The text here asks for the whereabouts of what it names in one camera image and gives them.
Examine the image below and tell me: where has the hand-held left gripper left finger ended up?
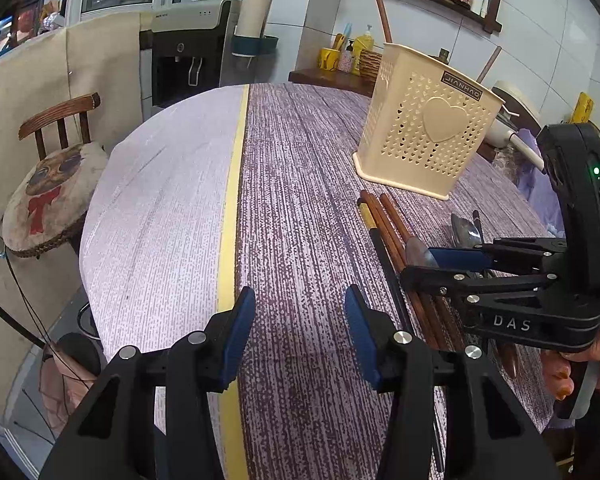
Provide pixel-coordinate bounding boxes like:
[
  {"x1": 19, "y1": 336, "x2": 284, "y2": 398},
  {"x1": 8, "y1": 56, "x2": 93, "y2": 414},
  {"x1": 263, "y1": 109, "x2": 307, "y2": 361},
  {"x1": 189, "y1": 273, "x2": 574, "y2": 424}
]
[{"x1": 39, "y1": 286, "x2": 257, "y2": 480}]

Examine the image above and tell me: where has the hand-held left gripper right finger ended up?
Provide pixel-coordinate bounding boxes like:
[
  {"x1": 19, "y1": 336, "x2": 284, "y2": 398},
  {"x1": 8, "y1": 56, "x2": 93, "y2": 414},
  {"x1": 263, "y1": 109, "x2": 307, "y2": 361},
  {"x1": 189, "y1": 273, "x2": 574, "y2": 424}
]
[{"x1": 344, "y1": 284, "x2": 562, "y2": 480}]

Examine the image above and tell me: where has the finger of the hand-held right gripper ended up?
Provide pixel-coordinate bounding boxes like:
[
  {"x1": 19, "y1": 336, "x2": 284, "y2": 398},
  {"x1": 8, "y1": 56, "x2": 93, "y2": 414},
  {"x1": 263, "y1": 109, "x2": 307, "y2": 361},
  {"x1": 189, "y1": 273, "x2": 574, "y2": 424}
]
[
  {"x1": 398, "y1": 265, "x2": 562, "y2": 307},
  {"x1": 428, "y1": 237, "x2": 571, "y2": 274}
]

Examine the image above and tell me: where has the brown wooden chopstick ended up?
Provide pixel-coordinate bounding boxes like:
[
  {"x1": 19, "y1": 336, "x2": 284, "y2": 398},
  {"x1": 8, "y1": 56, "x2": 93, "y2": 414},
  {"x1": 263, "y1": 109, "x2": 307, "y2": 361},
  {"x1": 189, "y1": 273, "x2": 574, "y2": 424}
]
[
  {"x1": 367, "y1": 192, "x2": 451, "y2": 351},
  {"x1": 476, "y1": 46, "x2": 503, "y2": 82},
  {"x1": 380, "y1": 193, "x2": 518, "y2": 379},
  {"x1": 359, "y1": 190, "x2": 433, "y2": 348},
  {"x1": 372, "y1": 0, "x2": 393, "y2": 45}
]

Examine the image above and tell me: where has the black chopstick with gold band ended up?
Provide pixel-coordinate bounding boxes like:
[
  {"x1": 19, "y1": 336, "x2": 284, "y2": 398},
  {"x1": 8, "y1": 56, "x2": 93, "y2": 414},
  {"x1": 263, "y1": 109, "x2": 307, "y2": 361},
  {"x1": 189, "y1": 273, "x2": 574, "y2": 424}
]
[{"x1": 357, "y1": 201, "x2": 446, "y2": 473}]

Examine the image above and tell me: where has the cream perforated utensil holder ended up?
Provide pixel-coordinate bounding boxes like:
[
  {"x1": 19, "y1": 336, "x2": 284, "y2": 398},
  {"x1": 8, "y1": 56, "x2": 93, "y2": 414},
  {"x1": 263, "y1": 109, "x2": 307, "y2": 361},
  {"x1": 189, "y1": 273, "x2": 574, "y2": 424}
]
[{"x1": 352, "y1": 42, "x2": 506, "y2": 202}]

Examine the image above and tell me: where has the person's right hand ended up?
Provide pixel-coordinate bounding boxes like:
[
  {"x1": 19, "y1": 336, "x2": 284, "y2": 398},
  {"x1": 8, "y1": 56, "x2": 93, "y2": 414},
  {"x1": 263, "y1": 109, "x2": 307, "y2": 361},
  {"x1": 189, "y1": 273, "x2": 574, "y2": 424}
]
[{"x1": 540, "y1": 332, "x2": 600, "y2": 402}]

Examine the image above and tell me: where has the purple floral cloth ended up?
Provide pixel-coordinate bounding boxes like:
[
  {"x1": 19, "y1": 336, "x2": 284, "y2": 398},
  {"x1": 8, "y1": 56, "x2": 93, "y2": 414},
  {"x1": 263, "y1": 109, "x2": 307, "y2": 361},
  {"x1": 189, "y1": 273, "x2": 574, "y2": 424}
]
[{"x1": 510, "y1": 127, "x2": 568, "y2": 241}]

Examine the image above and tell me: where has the beige paisley cloth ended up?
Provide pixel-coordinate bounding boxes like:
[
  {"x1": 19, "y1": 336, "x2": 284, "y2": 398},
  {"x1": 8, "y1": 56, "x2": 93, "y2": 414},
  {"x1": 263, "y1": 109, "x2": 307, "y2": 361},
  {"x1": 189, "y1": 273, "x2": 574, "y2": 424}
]
[{"x1": 492, "y1": 147, "x2": 523, "y2": 183}]

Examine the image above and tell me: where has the white pan with glass lid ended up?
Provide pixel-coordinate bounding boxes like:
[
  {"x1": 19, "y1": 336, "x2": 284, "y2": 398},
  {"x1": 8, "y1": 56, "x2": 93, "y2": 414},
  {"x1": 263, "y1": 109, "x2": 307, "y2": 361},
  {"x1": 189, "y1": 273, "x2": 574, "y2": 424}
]
[{"x1": 484, "y1": 80, "x2": 547, "y2": 172}]

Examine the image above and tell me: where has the yellow tape strip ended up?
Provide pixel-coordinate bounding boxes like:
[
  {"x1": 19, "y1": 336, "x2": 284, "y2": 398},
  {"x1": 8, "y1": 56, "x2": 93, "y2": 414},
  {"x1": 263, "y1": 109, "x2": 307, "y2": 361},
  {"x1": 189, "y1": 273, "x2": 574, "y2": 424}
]
[{"x1": 214, "y1": 85, "x2": 251, "y2": 480}]

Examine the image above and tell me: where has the yellow packet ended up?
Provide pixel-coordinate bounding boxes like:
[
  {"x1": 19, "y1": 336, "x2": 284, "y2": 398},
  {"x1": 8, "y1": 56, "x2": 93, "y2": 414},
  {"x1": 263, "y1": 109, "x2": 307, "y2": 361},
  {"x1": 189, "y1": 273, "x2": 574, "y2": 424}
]
[{"x1": 572, "y1": 92, "x2": 595, "y2": 123}]

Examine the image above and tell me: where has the purple speckled tablecloth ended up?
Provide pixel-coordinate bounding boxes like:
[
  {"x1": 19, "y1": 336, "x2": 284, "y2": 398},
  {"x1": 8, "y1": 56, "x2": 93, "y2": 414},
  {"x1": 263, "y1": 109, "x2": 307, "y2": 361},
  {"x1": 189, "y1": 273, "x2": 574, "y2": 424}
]
[{"x1": 232, "y1": 82, "x2": 566, "y2": 480}]

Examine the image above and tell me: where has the bin with pink bag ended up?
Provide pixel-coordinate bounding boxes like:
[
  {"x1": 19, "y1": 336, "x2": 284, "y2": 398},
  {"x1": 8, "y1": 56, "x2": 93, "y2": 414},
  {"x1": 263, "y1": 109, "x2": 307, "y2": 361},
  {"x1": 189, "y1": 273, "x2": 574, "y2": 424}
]
[{"x1": 39, "y1": 332, "x2": 106, "y2": 438}]

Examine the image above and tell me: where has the wicker-pattern basin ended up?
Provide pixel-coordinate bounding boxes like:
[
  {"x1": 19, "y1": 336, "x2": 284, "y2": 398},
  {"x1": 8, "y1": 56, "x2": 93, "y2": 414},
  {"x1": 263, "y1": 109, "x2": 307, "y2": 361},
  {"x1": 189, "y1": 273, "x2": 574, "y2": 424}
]
[{"x1": 358, "y1": 49, "x2": 385, "y2": 81}]

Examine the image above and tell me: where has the dark wooden counter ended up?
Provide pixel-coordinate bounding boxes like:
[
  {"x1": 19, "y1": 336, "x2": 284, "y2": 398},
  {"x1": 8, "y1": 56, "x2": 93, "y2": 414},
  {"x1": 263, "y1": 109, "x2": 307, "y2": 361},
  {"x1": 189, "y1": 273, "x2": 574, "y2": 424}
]
[{"x1": 288, "y1": 69, "x2": 376, "y2": 98}]

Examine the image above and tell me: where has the pink dotted pump bottle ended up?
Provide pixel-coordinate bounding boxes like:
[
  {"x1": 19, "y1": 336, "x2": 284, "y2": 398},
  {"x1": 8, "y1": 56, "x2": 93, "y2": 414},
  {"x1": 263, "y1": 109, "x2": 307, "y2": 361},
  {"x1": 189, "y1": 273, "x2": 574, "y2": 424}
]
[{"x1": 338, "y1": 40, "x2": 356, "y2": 75}]

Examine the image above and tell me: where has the black stand leg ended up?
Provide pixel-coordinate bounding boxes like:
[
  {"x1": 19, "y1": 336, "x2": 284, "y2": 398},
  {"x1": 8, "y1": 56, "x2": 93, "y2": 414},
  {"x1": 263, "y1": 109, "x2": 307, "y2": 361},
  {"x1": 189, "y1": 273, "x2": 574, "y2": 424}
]
[{"x1": 0, "y1": 285, "x2": 48, "y2": 351}]

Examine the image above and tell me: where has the round printed seat cushion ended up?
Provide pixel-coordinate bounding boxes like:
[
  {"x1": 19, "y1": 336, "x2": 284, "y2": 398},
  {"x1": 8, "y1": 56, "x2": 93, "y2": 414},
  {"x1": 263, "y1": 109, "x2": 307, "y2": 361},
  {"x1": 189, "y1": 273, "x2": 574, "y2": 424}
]
[{"x1": 2, "y1": 142, "x2": 111, "y2": 259}]

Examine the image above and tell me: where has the yellow soap pump bottle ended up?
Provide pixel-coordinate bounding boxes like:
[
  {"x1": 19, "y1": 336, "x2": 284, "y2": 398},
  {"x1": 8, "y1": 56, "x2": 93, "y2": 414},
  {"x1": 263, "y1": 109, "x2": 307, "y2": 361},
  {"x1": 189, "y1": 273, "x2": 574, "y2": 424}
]
[{"x1": 352, "y1": 25, "x2": 377, "y2": 57}]

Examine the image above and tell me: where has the yellow mug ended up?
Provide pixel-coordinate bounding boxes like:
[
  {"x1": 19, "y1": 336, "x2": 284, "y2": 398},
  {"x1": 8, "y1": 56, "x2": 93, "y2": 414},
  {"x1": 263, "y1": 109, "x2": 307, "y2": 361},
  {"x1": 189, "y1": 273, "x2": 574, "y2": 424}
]
[{"x1": 319, "y1": 47, "x2": 343, "y2": 72}]

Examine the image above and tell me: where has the water dispenser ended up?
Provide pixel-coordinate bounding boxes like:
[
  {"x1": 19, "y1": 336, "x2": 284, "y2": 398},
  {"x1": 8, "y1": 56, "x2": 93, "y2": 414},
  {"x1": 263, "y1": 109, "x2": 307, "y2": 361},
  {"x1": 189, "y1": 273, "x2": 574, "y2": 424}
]
[{"x1": 140, "y1": 0, "x2": 242, "y2": 121}]

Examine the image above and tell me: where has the wooden chair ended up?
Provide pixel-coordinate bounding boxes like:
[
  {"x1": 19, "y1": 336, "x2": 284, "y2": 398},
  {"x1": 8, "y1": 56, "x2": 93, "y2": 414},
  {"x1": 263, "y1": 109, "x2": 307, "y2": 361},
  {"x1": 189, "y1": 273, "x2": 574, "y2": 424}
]
[{"x1": 18, "y1": 92, "x2": 103, "y2": 161}]

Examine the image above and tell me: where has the dark teal wall caddy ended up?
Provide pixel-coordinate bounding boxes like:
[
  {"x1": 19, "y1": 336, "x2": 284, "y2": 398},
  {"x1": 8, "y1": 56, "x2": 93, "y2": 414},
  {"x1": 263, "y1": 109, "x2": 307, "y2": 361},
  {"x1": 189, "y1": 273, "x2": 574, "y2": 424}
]
[{"x1": 230, "y1": 34, "x2": 280, "y2": 58}]

